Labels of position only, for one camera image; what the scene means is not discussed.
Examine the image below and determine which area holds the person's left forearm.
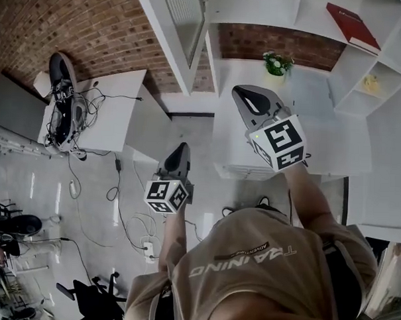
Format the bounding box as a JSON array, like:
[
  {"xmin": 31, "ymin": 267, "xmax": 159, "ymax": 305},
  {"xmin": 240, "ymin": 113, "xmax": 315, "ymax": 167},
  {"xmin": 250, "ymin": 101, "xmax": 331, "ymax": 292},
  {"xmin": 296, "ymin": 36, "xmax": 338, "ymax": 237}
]
[{"xmin": 158, "ymin": 210, "xmax": 190, "ymax": 272}]

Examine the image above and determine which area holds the black shoulder strap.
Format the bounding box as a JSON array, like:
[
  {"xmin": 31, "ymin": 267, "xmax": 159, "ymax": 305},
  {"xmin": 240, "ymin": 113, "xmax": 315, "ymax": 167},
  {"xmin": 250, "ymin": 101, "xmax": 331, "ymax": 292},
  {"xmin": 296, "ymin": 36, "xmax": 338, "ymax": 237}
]
[
  {"xmin": 319, "ymin": 240, "xmax": 367, "ymax": 320},
  {"xmin": 153, "ymin": 285, "xmax": 178, "ymax": 320}
]

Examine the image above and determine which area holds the white square power strip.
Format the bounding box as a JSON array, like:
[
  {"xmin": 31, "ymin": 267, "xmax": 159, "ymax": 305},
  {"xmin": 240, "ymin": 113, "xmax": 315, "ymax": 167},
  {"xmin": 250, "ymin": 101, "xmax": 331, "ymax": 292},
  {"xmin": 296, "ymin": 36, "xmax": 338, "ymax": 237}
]
[{"xmin": 142, "ymin": 241, "xmax": 158, "ymax": 263}]

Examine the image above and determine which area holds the black round device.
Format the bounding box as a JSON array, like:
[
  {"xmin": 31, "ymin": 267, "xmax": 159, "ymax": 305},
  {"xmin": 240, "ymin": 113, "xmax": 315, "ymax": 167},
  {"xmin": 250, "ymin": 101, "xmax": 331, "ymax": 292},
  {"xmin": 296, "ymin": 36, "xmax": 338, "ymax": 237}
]
[{"xmin": 0, "ymin": 213, "xmax": 43, "ymax": 238}]

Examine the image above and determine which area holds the red hardcover book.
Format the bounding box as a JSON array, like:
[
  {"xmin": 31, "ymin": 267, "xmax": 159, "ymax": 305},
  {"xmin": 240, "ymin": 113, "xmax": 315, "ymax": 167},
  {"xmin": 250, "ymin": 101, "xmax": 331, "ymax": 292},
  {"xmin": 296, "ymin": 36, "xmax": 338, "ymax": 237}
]
[{"xmin": 323, "ymin": 2, "xmax": 384, "ymax": 56}]

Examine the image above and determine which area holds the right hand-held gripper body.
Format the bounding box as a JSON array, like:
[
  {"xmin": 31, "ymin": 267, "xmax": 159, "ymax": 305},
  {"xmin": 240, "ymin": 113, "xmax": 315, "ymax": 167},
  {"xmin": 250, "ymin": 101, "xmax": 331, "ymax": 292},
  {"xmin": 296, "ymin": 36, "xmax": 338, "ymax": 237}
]
[{"xmin": 242, "ymin": 104, "xmax": 312, "ymax": 175}]

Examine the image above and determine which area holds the black office chair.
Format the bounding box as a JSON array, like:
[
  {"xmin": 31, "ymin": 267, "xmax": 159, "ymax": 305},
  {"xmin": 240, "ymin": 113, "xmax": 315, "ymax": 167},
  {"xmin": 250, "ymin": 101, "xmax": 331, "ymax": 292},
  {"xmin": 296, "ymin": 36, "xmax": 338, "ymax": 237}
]
[{"xmin": 54, "ymin": 270, "xmax": 129, "ymax": 320}]

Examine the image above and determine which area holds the person's right forearm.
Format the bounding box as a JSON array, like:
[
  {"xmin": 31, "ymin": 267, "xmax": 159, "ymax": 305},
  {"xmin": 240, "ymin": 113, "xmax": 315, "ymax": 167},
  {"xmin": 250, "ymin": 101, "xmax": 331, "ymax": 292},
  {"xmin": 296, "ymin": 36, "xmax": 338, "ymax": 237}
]
[{"xmin": 280, "ymin": 162, "xmax": 343, "ymax": 235}]

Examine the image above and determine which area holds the pale grey flat box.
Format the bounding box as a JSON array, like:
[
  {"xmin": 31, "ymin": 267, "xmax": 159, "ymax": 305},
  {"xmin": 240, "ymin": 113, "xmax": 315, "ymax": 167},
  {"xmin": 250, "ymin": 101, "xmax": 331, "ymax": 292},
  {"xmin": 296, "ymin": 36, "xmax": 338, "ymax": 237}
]
[{"xmin": 283, "ymin": 66, "xmax": 338, "ymax": 119}]

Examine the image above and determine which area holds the grey black device bundle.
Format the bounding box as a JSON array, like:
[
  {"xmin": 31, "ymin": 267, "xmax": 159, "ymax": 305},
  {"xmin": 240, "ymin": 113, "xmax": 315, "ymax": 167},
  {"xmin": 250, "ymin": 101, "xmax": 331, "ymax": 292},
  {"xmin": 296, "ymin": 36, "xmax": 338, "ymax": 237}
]
[{"xmin": 42, "ymin": 51, "xmax": 108, "ymax": 161}]

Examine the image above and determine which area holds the white looped cable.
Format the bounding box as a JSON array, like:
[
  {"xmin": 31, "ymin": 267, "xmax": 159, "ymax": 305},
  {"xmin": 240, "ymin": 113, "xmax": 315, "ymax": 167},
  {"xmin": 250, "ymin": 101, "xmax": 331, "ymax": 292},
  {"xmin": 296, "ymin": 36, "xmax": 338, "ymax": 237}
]
[{"xmin": 125, "ymin": 159, "xmax": 161, "ymax": 251}]

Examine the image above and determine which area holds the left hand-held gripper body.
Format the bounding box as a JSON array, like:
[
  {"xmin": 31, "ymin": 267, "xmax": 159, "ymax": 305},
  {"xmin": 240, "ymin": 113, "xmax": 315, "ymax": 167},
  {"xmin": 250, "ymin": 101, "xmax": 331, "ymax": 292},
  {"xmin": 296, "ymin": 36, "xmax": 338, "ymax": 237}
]
[{"xmin": 143, "ymin": 173, "xmax": 196, "ymax": 216}]

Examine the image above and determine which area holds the black plug cable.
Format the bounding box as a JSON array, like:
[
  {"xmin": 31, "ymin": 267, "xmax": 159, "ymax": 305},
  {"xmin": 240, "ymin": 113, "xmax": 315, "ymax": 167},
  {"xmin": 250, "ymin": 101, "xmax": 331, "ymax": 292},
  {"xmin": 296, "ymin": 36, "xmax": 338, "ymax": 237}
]
[{"xmin": 86, "ymin": 86, "xmax": 144, "ymax": 103}]

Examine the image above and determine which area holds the black adapter cable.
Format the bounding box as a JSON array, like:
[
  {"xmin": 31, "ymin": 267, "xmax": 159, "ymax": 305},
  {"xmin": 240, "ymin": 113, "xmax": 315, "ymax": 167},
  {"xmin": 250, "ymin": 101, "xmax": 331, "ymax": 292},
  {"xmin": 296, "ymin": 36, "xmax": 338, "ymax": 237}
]
[{"xmin": 103, "ymin": 168, "xmax": 154, "ymax": 254}]

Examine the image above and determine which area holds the white side table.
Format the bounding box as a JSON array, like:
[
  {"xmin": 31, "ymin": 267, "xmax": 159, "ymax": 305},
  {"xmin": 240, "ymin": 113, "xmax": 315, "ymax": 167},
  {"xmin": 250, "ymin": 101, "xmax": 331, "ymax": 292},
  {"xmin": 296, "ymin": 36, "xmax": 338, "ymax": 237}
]
[{"xmin": 37, "ymin": 64, "xmax": 175, "ymax": 162}]

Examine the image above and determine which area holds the yellow crumpled cloth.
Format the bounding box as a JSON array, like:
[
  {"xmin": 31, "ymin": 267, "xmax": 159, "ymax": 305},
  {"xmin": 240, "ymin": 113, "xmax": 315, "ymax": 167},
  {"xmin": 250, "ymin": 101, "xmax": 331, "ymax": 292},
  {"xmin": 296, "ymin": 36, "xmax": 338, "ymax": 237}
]
[{"xmin": 361, "ymin": 74, "xmax": 382, "ymax": 95}]

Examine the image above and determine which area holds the white hutch shelf unit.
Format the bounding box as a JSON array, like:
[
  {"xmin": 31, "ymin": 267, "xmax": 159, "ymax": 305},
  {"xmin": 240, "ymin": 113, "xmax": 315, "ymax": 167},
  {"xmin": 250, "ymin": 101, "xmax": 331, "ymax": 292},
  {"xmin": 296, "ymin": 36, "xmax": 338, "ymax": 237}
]
[{"xmin": 199, "ymin": 0, "xmax": 401, "ymax": 119}]

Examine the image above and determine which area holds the white flower potted plant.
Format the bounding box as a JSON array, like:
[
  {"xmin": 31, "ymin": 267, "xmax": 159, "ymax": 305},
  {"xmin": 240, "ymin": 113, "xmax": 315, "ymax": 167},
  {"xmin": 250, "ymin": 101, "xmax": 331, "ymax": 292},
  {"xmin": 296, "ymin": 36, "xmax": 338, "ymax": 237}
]
[{"xmin": 262, "ymin": 51, "xmax": 296, "ymax": 85}]

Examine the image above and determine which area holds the white small carton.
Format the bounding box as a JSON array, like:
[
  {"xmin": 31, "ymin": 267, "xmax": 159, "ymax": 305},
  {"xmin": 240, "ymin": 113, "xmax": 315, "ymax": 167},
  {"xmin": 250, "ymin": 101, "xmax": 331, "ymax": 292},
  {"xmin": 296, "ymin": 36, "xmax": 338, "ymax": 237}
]
[{"xmin": 33, "ymin": 71, "xmax": 52, "ymax": 97}]

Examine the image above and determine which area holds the person's beige printed t-shirt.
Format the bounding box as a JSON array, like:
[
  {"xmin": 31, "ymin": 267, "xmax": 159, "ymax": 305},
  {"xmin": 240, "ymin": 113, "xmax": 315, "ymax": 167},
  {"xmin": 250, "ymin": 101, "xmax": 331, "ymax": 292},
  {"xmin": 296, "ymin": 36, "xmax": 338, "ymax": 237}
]
[{"xmin": 123, "ymin": 202, "xmax": 381, "ymax": 320}]

